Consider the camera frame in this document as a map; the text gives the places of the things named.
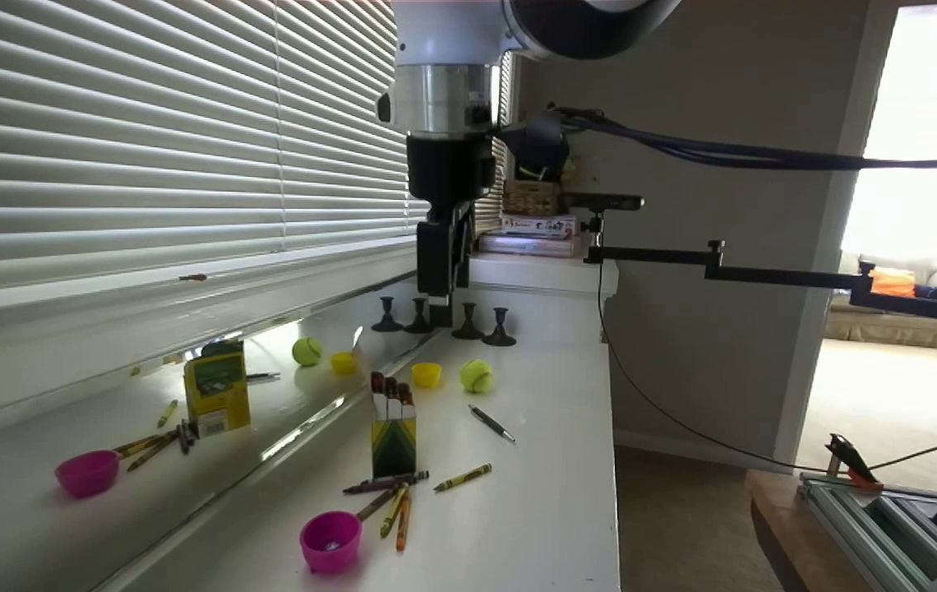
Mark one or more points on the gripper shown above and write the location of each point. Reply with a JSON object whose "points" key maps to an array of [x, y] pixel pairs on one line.
{"points": [[448, 168]]}

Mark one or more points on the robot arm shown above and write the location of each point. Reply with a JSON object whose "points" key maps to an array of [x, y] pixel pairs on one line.
{"points": [[444, 33]]}

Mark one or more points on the green yellow crayon box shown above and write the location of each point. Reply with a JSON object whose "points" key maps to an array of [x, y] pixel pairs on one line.
{"points": [[394, 440]]}

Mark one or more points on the yellow crayon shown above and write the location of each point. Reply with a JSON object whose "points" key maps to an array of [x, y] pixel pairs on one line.
{"points": [[394, 511], [463, 478]]}

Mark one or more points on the purple crayon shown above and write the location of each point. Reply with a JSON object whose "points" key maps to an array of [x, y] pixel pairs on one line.
{"points": [[386, 482]]}

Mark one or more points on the brown crayon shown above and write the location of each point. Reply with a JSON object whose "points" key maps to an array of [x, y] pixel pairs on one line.
{"points": [[376, 504]]}

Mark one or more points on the orange crayon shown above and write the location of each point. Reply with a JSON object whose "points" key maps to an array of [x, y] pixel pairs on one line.
{"points": [[403, 520]]}

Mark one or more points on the pink bowl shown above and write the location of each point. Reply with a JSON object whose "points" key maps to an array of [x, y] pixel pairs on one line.
{"points": [[330, 543]]}

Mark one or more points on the black candle holder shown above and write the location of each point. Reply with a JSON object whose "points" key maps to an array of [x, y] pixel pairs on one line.
{"points": [[387, 322], [500, 335], [468, 329], [418, 324]]}

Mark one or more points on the stack of books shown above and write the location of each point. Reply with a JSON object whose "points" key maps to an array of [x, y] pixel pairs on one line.
{"points": [[534, 238]]}

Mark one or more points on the wicker basket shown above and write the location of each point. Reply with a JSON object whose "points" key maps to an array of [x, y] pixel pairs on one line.
{"points": [[532, 199]]}

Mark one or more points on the yellow cup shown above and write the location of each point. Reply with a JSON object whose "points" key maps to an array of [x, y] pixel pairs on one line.
{"points": [[426, 375]]}

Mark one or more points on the tennis ball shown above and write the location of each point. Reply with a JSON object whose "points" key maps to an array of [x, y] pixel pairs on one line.
{"points": [[476, 376]]}

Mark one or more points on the row of brown crayons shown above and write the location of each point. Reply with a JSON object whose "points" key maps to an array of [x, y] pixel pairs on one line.
{"points": [[390, 386]]}

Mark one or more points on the black pen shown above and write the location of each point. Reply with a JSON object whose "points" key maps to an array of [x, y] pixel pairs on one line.
{"points": [[491, 423]]}

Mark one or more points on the small brown stick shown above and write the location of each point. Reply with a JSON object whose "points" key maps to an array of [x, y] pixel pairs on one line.
{"points": [[193, 277]]}

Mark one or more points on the row of white window blinds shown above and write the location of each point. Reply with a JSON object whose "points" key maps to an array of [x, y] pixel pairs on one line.
{"points": [[148, 123]]}

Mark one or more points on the orange cushion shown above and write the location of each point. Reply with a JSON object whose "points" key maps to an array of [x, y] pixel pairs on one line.
{"points": [[893, 282]]}

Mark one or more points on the orange black clamp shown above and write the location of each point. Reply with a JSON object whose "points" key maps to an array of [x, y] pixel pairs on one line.
{"points": [[851, 460]]}

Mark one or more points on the beige sofa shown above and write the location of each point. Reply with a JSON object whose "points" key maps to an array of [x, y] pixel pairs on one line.
{"points": [[896, 325]]}

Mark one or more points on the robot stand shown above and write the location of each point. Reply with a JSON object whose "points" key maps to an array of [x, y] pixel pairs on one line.
{"points": [[838, 534]]}

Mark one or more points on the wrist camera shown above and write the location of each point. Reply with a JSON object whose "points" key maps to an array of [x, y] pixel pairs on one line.
{"points": [[538, 144]]}

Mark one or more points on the camera on mount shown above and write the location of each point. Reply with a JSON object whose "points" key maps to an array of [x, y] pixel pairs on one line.
{"points": [[604, 202]]}

